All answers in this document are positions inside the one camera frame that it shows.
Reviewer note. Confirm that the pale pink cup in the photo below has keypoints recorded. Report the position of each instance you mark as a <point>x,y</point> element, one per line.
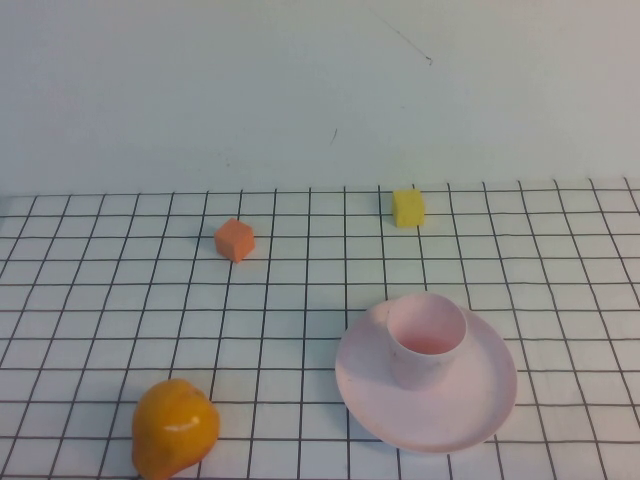
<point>420,370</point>

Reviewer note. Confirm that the pale pink plate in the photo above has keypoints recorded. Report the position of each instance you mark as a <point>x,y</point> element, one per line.
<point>475,400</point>

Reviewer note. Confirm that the orange foam cube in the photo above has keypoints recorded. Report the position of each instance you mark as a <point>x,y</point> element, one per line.
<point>232,240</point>

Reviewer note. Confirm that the yellow foam cube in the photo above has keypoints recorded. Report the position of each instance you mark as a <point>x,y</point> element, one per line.
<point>409,208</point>

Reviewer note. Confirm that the white black-grid tablecloth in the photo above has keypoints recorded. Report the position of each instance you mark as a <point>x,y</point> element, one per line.
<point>550,260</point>

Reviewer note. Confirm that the orange yellow mango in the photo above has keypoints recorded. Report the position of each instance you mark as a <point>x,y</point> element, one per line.
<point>172,430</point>

